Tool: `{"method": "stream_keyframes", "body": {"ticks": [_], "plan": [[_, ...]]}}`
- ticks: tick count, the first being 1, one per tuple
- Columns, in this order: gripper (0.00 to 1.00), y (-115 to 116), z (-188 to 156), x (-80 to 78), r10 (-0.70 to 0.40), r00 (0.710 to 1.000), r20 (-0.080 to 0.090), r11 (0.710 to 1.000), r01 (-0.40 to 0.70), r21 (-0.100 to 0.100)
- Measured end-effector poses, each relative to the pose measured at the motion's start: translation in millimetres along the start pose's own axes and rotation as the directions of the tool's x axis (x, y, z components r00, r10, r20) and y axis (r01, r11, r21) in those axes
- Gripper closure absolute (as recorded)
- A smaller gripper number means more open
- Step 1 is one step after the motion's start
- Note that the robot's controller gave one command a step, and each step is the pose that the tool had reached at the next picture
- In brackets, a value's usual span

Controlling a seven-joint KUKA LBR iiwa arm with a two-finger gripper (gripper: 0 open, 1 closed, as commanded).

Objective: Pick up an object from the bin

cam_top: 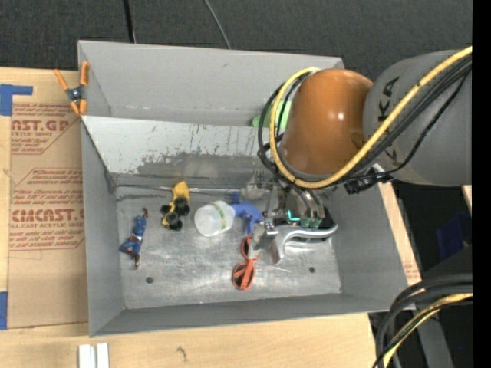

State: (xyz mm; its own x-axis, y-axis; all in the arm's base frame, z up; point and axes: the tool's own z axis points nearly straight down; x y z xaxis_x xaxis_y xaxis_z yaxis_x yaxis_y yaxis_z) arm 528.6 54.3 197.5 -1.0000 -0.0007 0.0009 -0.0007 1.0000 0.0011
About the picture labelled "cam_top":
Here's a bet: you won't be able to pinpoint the grey metal bin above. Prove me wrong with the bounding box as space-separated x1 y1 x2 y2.
76 39 417 338

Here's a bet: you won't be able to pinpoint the yellow toy truck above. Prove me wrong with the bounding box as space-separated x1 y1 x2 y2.
160 180 192 232

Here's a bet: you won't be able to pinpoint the red sunglasses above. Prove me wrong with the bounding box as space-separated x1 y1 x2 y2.
231 234 265 292

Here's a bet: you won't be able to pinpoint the brown cardboard board red print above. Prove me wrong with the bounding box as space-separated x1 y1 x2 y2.
0 66 423 331

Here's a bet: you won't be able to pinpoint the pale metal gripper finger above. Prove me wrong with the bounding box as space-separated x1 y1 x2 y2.
239 170 272 203
248 222 280 253

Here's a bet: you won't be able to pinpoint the black cylinder on white bracket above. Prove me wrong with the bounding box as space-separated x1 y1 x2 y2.
343 163 394 196

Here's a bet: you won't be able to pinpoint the clear spray bottle blue head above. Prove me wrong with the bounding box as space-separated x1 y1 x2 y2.
193 191 265 238

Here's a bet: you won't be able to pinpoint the blue toy figure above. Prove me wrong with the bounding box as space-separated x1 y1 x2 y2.
117 207 150 271

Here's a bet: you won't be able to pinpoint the light green sponge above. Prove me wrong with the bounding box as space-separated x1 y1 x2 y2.
251 99 293 130

